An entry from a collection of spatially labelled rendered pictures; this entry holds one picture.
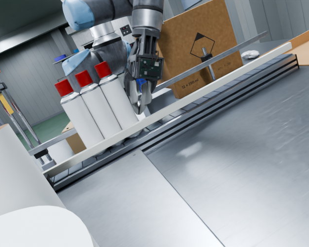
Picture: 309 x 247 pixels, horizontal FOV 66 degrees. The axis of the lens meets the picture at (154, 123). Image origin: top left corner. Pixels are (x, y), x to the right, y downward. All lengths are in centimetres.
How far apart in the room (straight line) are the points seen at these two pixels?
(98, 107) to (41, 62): 853
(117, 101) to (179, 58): 36
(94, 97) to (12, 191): 33
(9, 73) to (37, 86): 95
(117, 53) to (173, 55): 21
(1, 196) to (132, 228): 16
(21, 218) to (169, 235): 18
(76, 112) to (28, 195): 30
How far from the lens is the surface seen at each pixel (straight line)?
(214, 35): 96
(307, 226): 35
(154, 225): 34
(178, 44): 89
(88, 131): 62
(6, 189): 34
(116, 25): 696
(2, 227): 19
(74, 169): 64
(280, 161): 45
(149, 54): 59
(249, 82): 74
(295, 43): 112
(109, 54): 94
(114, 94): 60
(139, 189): 41
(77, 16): 65
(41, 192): 36
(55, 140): 68
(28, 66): 925
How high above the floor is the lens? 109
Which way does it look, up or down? 19 degrees down
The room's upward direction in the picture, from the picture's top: 25 degrees counter-clockwise
